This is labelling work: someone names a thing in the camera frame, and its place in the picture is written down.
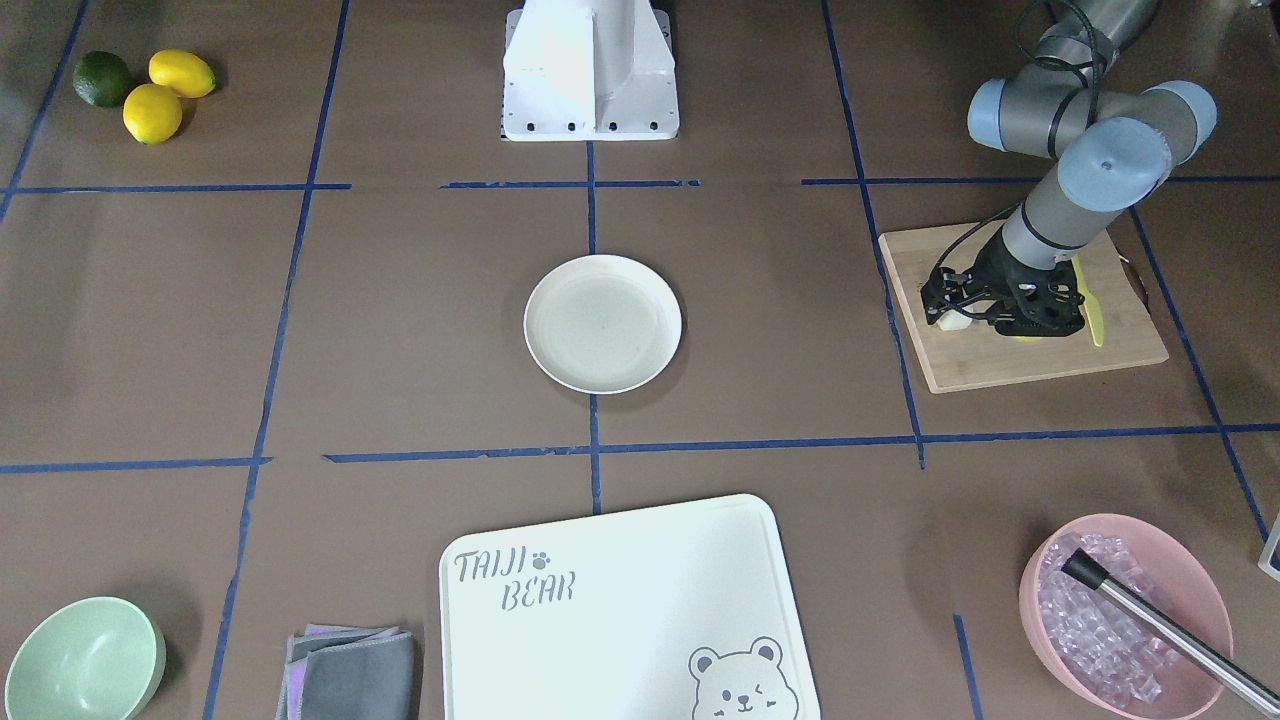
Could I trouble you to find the yellow lemon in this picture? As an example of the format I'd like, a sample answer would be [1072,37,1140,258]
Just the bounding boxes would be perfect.
[122,83,183,146]
[147,49,218,99]

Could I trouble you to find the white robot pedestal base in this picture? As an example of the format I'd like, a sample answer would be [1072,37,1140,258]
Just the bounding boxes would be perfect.
[500,1,681,143]

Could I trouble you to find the yellow plastic knife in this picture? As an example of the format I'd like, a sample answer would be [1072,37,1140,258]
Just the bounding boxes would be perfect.
[1071,255,1105,348]

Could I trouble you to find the white object edge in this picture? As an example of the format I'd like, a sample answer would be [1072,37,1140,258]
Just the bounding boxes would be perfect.
[1256,518,1280,582]

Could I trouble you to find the grey folded cloth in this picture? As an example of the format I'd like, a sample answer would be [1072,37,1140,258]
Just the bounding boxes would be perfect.
[301,629,416,719]

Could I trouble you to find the yellow lemon upper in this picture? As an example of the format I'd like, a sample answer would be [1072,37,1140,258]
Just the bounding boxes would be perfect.
[147,49,218,99]

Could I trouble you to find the pink bowl with ice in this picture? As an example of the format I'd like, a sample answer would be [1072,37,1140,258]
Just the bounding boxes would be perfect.
[1018,512,1235,719]

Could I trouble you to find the metal black-tipped tongs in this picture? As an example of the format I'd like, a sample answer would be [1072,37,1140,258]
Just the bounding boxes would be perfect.
[1060,548,1279,719]

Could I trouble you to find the white bear tray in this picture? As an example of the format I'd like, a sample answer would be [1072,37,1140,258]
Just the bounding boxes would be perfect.
[439,495,820,719]

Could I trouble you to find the green bowl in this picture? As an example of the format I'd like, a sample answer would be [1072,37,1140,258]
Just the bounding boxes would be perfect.
[4,596,166,719]

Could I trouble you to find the purple folded cloth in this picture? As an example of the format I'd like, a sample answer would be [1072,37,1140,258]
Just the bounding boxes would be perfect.
[275,624,403,719]

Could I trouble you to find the yellow lemon lower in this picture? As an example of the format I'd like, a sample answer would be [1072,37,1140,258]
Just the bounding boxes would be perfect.
[122,83,183,146]

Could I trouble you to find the bamboo cutting board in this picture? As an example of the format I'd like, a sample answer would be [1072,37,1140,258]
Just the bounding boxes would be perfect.
[878,223,1169,395]

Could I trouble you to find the cream round plate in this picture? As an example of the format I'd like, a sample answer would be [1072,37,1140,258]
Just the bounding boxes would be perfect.
[522,254,684,395]

